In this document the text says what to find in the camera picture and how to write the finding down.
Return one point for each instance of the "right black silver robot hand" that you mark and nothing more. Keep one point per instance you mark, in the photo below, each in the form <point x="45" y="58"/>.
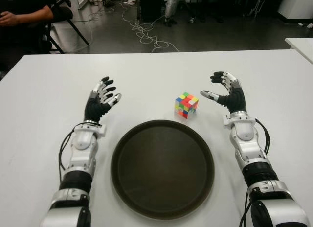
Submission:
<point x="234" y="99"/>

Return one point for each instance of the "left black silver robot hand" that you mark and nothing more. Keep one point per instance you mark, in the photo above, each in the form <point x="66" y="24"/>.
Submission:
<point x="94" y="109"/>

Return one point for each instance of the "multicoloured Rubik's cube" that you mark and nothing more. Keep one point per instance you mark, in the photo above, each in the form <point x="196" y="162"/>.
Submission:
<point x="185" y="104"/>

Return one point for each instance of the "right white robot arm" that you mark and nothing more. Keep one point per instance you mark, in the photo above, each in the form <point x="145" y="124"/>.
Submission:
<point x="247" y="136"/>

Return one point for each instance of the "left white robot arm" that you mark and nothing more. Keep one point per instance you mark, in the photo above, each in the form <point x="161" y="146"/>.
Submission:
<point x="82" y="141"/>

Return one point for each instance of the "dark brown round plate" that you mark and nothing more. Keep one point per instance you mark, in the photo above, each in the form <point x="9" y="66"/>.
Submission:
<point x="162" y="170"/>

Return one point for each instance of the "white side table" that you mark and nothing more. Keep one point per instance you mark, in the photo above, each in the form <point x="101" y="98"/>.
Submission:
<point x="303" y="46"/>

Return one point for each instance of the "metal stand legs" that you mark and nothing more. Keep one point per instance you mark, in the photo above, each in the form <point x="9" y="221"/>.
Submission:
<point x="256" y="9"/>

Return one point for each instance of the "black office chair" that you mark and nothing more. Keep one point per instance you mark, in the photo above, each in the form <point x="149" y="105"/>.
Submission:
<point x="61" y="14"/>

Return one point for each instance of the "seated person in black shirt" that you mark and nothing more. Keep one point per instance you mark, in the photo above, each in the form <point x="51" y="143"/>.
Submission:
<point x="36" y="13"/>

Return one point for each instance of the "white cabinet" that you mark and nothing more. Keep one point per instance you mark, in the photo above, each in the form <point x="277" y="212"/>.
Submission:
<point x="298" y="4"/>

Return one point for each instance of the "black cabinet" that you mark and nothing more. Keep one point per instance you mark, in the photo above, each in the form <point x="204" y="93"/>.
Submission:
<point x="151" y="6"/>

